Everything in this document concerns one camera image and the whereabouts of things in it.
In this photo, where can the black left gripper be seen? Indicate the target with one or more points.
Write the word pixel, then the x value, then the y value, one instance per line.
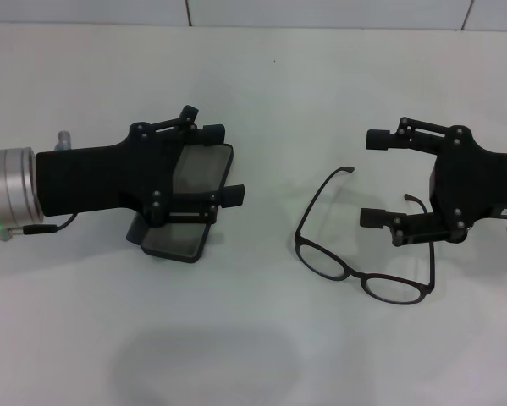
pixel 92 177

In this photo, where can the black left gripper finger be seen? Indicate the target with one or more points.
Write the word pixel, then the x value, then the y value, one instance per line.
pixel 234 195

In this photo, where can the left wrist clear port stub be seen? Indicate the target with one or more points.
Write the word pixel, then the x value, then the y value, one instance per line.
pixel 63 141

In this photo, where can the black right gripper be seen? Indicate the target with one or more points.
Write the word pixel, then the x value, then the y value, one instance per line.
pixel 481 182

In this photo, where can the black framed glasses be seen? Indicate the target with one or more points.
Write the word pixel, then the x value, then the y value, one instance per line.
pixel 355 278

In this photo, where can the black glasses case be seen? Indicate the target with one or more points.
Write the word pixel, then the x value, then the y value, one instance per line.
pixel 172 246

